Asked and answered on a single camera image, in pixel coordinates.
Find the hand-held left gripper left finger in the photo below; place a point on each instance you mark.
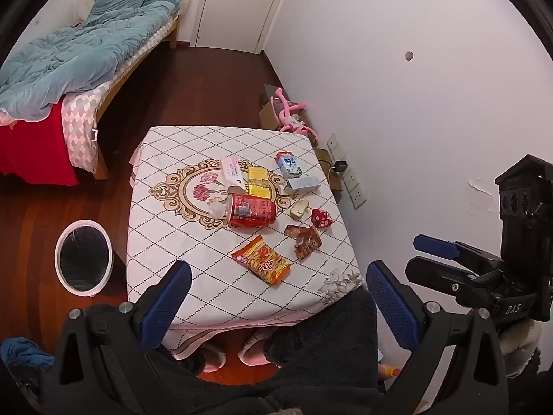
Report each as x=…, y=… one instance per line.
x=172, y=304

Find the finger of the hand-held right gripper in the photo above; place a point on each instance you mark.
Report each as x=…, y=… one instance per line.
x=436, y=245
x=440, y=274

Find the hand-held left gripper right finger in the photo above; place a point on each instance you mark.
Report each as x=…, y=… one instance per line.
x=394, y=304

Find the orange snack packet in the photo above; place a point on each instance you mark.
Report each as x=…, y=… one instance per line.
x=261, y=261

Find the white rim trash bin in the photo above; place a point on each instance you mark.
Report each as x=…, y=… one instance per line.
x=84, y=255

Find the brown torn wrapper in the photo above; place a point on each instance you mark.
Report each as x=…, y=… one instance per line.
x=307, y=242

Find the red wrapper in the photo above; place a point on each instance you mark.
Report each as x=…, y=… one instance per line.
x=320, y=218

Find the yellow packet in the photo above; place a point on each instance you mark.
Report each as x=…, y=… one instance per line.
x=259, y=190
x=258, y=173

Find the white pink packet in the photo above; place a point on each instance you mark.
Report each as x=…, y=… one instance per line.
x=230, y=172

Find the blue milk carton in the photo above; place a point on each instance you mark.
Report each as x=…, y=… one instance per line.
x=288, y=166

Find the person's right forearm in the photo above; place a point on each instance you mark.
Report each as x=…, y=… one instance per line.
x=518, y=346

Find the table with patterned white cloth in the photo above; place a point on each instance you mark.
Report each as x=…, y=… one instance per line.
x=181, y=242

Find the pink slipper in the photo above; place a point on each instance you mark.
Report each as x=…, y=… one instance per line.
x=209, y=359
x=255, y=352

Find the orange yellow bottle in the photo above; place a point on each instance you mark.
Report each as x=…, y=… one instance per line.
x=389, y=371

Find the person's right leg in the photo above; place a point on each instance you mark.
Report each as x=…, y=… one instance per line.
x=328, y=341

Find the person's leg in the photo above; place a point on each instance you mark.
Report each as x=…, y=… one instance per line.
x=224, y=393
x=328, y=341

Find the person's left leg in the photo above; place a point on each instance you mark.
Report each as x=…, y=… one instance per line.
x=224, y=393

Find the black charger plug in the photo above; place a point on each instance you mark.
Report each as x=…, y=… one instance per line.
x=340, y=166

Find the white grey carton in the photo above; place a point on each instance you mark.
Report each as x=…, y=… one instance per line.
x=302, y=185

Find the blue cloth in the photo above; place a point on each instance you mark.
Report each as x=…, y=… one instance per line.
x=23, y=352

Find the pink plush toy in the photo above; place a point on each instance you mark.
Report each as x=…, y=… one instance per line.
x=287, y=110

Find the red blanket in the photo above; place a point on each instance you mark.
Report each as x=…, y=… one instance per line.
x=34, y=147

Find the open cardboard box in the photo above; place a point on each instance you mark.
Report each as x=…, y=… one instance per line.
x=268, y=114

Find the white door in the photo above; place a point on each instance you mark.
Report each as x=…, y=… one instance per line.
x=242, y=4

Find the wall socket plate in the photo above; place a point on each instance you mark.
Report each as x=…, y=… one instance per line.
x=359, y=198
x=336, y=143
x=352, y=180
x=345, y=158

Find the wooden bed frame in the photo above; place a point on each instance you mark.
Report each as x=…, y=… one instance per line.
x=110, y=103

